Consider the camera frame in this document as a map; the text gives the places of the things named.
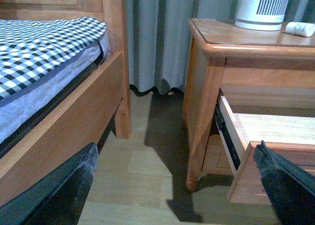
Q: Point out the wooden nightstand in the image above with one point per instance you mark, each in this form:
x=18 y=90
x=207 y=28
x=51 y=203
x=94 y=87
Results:
x=244 y=87

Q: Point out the white cylindrical air purifier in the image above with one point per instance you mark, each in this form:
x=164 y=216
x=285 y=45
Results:
x=262 y=15

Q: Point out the black white checkered bedsheet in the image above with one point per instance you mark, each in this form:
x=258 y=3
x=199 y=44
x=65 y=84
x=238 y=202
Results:
x=31 y=49

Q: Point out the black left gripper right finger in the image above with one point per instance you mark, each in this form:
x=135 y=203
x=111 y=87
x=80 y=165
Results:
x=290 y=189

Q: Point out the grey mattress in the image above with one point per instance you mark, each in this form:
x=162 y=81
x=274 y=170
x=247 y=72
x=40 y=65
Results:
x=18 y=108

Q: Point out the grey-blue curtain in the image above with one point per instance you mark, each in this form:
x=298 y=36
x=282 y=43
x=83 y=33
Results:
x=159 y=40

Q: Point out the wooden bed frame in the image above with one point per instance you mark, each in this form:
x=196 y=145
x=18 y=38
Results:
x=82 y=117

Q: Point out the wooden drawer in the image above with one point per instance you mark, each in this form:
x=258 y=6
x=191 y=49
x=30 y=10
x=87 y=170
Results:
x=283 y=131

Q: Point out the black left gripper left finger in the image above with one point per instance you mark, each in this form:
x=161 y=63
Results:
x=58 y=198

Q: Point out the white medicine bottle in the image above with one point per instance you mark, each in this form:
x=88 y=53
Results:
x=300 y=29

